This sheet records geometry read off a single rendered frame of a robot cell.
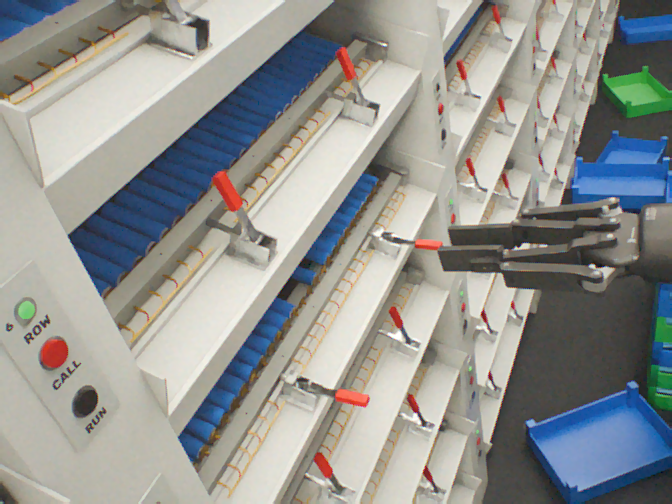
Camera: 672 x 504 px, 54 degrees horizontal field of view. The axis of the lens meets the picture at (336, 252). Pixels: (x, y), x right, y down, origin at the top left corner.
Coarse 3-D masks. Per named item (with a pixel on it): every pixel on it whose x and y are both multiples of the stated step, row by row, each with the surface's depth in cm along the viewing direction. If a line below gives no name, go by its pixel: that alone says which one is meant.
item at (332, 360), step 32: (384, 160) 101; (416, 160) 99; (416, 192) 101; (384, 224) 95; (416, 224) 96; (384, 256) 90; (352, 288) 85; (384, 288) 86; (352, 320) 81; (320, 352) 77; (352, 352) 78; (288, 416) 71; (320, 416) 73; (288, 448) 68; (256, 480) 65; (288, 480) 68
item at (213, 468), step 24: (384, 192) 96; (384, 216) 94; (360, 240) 88; (336, 264) 84; (336, 288) 83; (312, 312) 78; (336, 312) 81; (288, 336) 75; (312, 336) 77; (288, 360) 73; (264, 384) 71; (240, 408) 68; (240, 432) 66; (216, 456) 64; (216, 480) 63
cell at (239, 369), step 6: (234, 360) 73; (228, 366) 72; (234, 366) 72; (240, 366) 72; (246, 366) 72; (252, 366) 73; (228, 372) 72; (234, 372) 72; (240, 372) 72; (246, 372) 72; (252, 372) 72; (240, 378) 72; (246, 378) 72
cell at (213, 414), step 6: (204, 402) 69; (198, 408) 68; (204, 408) 68; (210, 408) 68; (216, 408) 68; (198, 414) 68; (204, 414) 68; (210, 414) 68; (216, 414) 68; (222, 414) 68; (204, 420) 68; (210, 420) 68; (216, 420) 68
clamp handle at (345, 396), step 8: (312, 392) 71; (320, 392) 70; (328, 392) 70; (336, 392) 70; (344, 392) 70; (352, 392) 69; (336, 400) 70; (344, 400) 69; (352, 400) 69; (360, 400) 68; (368, 400) 69
